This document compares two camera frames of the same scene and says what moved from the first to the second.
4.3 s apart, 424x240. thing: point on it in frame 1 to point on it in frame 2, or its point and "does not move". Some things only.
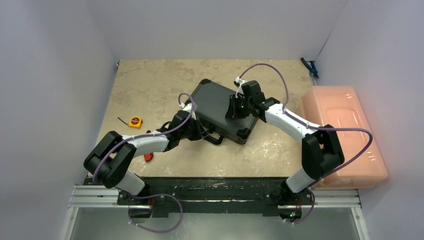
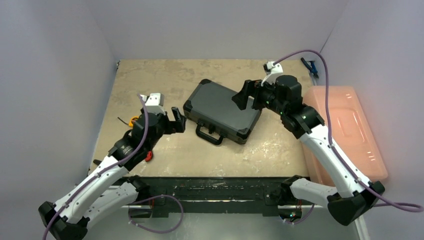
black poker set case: [211, 100] does not move
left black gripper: [200, 132] to [173, 126]
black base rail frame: [164, 196] does not move
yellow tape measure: [134, 121] does not move
